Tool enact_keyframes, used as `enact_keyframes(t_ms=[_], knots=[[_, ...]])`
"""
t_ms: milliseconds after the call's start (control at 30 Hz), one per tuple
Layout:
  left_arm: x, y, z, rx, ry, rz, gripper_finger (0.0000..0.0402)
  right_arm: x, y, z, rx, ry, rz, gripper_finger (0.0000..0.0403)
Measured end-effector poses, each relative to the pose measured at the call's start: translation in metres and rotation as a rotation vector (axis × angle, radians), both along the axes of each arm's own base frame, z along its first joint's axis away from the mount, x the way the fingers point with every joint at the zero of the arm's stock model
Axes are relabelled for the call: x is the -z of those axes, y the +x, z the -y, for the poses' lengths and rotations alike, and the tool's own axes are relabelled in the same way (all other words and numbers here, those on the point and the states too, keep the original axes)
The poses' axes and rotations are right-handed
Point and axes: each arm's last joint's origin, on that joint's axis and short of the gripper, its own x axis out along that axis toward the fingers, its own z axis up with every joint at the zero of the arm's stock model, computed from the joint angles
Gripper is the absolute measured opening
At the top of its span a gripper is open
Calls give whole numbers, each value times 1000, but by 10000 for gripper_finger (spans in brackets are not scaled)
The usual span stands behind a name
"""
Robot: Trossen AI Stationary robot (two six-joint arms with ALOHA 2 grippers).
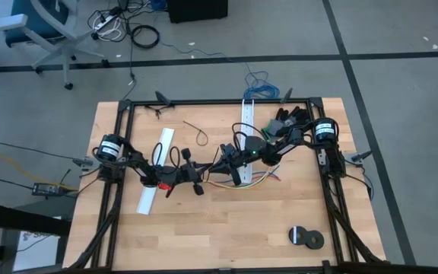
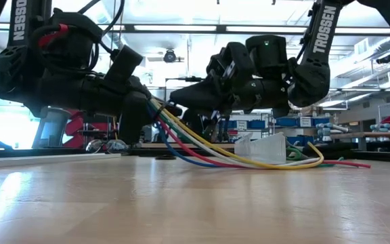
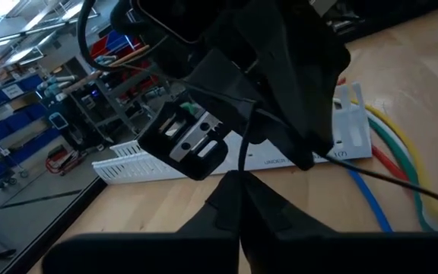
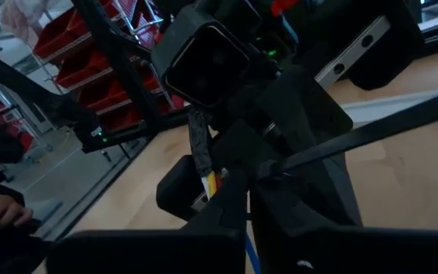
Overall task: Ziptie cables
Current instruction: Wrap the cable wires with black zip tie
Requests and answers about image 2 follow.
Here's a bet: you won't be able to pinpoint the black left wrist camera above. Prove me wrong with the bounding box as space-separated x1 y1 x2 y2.
103 44 145 85

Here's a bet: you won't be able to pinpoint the white frame office chair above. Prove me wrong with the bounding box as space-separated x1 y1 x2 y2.
32 107 72 149

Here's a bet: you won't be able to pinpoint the red metal stand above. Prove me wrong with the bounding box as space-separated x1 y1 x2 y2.
64 110 91 149

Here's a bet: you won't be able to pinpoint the white slotted cable duct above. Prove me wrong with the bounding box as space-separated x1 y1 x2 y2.
234 131 287 165

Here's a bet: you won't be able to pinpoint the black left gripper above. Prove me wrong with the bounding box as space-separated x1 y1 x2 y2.
41 72 184 146

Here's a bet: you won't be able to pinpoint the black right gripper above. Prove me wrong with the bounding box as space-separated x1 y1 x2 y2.
168 79 291 137

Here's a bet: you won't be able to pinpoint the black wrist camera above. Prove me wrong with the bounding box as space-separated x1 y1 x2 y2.
207 41 256 85
103 44 145 85

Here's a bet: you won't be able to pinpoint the small black round camera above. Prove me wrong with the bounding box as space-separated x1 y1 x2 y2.
162 48 186 64

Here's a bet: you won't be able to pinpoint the wooden workbench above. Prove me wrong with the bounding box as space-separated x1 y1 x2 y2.
330 131 390 140

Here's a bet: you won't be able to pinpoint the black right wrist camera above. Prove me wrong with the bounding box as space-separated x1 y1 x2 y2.
207 41 256 85

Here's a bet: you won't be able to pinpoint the clear safety glasses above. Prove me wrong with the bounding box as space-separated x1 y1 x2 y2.
85 138 130 155

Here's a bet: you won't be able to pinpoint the yellow cable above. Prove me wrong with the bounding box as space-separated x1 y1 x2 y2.
151 98 325 170

